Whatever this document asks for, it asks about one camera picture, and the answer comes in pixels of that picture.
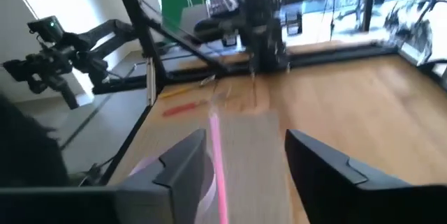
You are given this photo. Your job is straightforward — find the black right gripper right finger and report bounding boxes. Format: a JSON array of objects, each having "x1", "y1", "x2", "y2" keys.
[{"x1": 284, "y1": 128, "x2": 447, "y2": 224}]

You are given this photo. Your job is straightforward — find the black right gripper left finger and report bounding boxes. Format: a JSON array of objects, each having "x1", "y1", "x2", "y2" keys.
[{"x1": 0, "y1": 128, "x2": 215, "y2": 224}]

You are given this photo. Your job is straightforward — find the pink straw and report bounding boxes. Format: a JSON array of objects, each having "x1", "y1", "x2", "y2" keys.
[{"x1": 207, "y1": 110, "x2": 230, "y2": 224}]

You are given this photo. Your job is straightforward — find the red-handled metal utensil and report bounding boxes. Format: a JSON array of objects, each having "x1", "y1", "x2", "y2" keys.
[{"x1": 161, "y1": 99, "x2": 211, "y2": 118}]

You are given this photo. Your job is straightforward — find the yellow-handled metal utensil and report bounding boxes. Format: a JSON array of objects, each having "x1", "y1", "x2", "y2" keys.
[{"x1": 158, "y1": 74, "x2": 217, "y2": 100}]

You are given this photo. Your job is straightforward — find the grey woven placemat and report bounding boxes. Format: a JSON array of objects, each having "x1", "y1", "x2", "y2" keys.
[{"x1": 193, "y1": 110, "x2": 295, "y2": 224}]

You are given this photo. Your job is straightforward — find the green panel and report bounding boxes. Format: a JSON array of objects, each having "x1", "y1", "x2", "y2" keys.
[{"x1": 160, "y1": 0, "x2": 207, "y2": 33}]

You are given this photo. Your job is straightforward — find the silver aluminium bracket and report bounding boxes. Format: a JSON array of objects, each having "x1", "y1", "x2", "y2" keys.
[{"x1": 146, "y1": 57, "x2": 157, "y2": 107}]

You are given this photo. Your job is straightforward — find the black table frame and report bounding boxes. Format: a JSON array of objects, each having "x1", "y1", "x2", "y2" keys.
[{"x1": 98, "y1": 0, "x2": 447, "y2": 187}]

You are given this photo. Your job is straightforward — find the background robot arm with camera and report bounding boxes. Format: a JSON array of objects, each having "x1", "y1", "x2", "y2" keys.
[{"x1": 1, "y1": 15, "x2": 139, "y2": 111}]

